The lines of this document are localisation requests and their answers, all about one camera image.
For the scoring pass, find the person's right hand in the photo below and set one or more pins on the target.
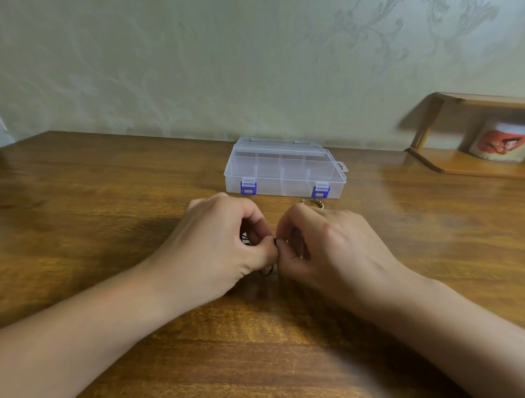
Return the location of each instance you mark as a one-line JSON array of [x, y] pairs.
[[340, 254]]

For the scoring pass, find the person's left hand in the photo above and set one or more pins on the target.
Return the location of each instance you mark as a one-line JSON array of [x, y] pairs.
[[205, 254]]

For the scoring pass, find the clear plastic organizer box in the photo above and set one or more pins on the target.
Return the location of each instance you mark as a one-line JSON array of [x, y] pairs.
[[283, 168]]

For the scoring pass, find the person's right forearm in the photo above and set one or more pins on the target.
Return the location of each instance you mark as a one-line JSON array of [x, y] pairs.
[[463, 340]]

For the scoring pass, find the person's left forearm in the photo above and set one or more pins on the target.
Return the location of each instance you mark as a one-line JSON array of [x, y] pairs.
[[74, 340]]

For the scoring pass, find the wooden shelf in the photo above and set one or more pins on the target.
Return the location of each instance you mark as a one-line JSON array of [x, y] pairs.
[[463, 161]]

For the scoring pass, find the white printed mug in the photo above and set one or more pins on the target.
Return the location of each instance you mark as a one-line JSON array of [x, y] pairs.
[[498, 141]]

